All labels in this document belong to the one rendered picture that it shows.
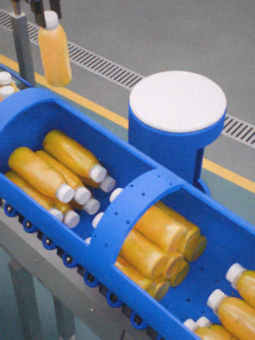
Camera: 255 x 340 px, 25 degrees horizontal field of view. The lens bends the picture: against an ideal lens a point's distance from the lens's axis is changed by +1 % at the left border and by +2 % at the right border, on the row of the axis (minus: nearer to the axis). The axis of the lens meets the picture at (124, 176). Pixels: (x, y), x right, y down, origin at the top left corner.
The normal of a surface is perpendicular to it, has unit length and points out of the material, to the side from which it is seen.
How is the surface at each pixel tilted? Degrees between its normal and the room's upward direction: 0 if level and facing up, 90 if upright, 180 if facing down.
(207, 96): 0
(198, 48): 0
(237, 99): 0
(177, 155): 90
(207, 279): 32
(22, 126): 90
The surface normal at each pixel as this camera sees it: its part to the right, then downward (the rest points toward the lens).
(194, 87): 0.00, -0.70
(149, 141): -0.61, 0.57
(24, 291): 0.71, 0.50
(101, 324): -0.66, 0.24
